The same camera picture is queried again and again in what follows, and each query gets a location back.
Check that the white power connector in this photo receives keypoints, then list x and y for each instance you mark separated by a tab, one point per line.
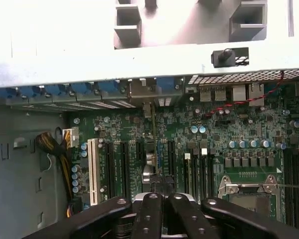
71	137

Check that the short black expansion slot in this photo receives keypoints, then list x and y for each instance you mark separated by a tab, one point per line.
140	152

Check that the grey parts rack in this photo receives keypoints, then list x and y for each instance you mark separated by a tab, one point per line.
189	25

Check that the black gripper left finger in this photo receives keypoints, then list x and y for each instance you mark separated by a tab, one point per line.
147	216

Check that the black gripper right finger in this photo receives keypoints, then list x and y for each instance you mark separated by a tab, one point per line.
182	216

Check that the green motherboard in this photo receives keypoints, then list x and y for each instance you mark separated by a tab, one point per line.
239	124

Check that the CPU socket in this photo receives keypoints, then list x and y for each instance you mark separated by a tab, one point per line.
249	201

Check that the white expansion slot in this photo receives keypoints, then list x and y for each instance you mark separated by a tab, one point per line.
93	174

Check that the open black PC case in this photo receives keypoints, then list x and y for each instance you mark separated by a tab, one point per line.
89	72

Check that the blue expansion slot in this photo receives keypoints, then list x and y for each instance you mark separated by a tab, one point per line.
160	159

